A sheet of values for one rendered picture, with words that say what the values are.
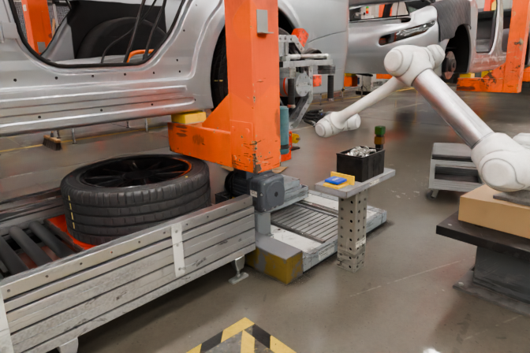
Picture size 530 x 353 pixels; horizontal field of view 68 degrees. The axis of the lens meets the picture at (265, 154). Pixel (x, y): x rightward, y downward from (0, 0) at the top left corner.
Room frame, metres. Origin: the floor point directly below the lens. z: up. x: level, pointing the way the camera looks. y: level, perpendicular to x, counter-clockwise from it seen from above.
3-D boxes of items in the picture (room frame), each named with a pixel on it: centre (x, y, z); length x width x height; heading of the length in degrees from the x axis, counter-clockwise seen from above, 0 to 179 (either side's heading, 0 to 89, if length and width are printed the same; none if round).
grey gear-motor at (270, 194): (2.06, 0.10, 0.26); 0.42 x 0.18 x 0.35; 45
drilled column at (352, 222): (1.74, -0.41, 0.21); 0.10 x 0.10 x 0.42; 45
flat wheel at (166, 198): (1.78, 0.60, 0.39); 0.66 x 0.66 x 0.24
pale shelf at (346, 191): (1.76, -0.43, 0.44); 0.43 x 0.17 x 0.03; 135
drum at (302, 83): (2.25, -0.15, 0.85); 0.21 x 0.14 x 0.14; 45
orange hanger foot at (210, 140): (1.96, 0.28, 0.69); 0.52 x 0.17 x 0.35; 45
